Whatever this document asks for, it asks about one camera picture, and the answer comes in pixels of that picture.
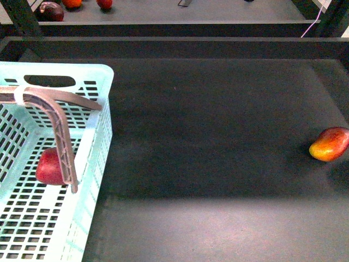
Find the turquoise plastic basket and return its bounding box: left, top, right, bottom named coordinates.
left=1, top=62, right=114, bottom=261

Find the brown webbing basket handle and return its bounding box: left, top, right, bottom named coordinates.
left=1, top=86, right=103, bottom=193

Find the red yellow apple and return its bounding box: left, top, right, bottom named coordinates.
left=96, top=0, right=113, bottom=10

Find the dark red apple front left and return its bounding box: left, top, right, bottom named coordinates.
left=35, top=2, right=64, bottom=22

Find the black shelf divider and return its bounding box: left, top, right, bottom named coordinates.
left=177, top=0, right=192, bottom=7

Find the red yellow mango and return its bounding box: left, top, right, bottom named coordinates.
left=309, top=127, right=348, bottom=162

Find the orange fruit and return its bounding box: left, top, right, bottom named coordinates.
left=62, top=0, right=82, bottom=9

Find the pink cable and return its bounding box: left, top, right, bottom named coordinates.
left=300, top=5, right=327, bottom=38

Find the black perforated shelf post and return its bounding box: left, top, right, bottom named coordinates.
left=1, top=1, right=43, bottom=62

